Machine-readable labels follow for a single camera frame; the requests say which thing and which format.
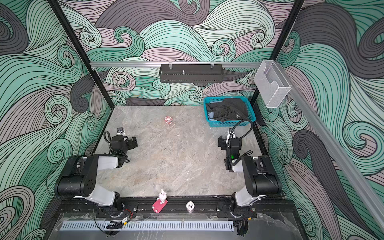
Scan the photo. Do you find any dark grey pinstriped shirt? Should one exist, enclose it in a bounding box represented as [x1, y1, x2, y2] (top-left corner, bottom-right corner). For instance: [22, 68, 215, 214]
[206, 98, 249, 122]

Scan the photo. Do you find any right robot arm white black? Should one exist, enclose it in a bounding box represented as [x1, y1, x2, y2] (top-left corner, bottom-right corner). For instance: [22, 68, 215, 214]
[218, 120, 285, 212]

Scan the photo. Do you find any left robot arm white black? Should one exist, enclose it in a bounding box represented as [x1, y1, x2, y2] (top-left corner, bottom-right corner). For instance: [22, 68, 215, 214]
[54, 128, 138, 212]

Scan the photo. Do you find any teal plastic basket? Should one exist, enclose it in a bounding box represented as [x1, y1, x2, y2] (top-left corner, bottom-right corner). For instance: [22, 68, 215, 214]
[204, 97, 256, 127]

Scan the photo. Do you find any small pink figurine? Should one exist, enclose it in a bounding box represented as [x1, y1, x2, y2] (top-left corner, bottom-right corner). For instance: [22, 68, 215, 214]
[165, 116, 173, 125]

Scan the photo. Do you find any white bunny on pink stand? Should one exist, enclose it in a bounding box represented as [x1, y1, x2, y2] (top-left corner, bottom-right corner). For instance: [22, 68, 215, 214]
[152, 189, 168, 214]

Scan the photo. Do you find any small white round jar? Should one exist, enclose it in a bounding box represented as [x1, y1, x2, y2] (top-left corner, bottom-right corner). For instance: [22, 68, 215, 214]
[186, 201, 195, 213]

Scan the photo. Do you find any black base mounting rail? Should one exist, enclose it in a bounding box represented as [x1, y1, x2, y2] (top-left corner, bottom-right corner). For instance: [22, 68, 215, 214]
[58, 196, 296, 219]

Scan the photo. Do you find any black perforated wall shelf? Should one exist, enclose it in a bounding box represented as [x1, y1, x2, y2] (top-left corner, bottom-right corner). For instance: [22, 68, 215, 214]
[159, 64, 224, 84]

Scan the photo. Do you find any clear acrylic wall holder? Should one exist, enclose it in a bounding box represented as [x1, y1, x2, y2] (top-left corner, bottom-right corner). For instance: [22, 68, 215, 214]
[254, 60, 292, 108]

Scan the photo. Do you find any white slotted cable duct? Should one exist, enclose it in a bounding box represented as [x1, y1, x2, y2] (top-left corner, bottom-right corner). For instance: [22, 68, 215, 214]
[60, 220, 235, 232]

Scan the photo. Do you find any aluminium rail back wall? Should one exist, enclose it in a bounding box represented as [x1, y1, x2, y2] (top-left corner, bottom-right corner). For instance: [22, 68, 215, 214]
[90, 61, 261, 69]

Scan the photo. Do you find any aluminium rail wall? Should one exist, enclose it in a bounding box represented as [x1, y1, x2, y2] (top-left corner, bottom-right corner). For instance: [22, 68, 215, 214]
[90, 61, 261, 69]
[275, 62, 384, 230]

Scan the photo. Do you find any aluminium rail right wall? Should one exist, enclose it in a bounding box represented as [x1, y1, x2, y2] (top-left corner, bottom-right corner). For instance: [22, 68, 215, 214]
[275, 62, 384, 230]

